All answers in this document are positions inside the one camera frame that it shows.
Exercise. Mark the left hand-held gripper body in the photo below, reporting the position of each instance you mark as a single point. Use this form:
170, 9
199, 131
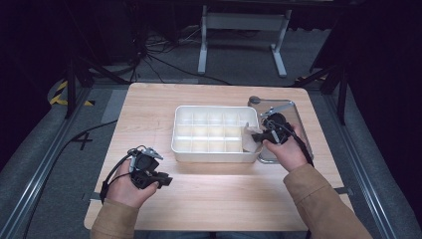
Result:
144, 164

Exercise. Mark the metal tray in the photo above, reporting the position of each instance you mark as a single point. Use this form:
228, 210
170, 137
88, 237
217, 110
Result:
268, 157

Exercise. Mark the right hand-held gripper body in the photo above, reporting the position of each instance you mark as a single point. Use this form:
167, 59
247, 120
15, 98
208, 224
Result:
277, 131

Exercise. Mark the white compartment storage box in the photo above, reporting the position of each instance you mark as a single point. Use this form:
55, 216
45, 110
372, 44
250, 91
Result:
209, 132

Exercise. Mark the person's right hand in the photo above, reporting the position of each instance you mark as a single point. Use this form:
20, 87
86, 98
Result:
290, 154

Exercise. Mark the beige sock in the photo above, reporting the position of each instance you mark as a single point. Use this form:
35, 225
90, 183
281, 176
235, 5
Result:
249, 141

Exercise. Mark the person's left hand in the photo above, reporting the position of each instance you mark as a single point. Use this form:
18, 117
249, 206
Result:
124, 192

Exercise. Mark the black tripod stand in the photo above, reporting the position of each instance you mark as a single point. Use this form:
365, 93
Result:
71, 86
341, 89

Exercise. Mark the aluminium rail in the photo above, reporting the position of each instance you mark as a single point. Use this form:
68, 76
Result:
361, 172
40, 172

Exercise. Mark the white metal stand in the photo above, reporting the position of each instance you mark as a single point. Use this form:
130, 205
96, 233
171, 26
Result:
244, 21

